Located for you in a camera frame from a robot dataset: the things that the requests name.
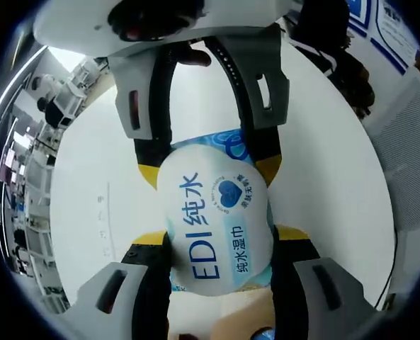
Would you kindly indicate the person's right hand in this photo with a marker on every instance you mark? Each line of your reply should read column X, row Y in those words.
column 195, row 57

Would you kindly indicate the white blue wet wipes packet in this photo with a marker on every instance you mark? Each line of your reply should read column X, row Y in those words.
column 213, row 212

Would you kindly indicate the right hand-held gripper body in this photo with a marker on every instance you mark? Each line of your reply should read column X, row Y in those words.
column 71, row 28

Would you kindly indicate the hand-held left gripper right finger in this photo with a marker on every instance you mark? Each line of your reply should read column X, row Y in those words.
column 347, row 311

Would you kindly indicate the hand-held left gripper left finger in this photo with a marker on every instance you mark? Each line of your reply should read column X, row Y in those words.
column 89, row 311

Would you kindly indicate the blue bordered wall poster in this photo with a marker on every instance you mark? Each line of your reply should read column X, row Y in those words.
column 390, row 35

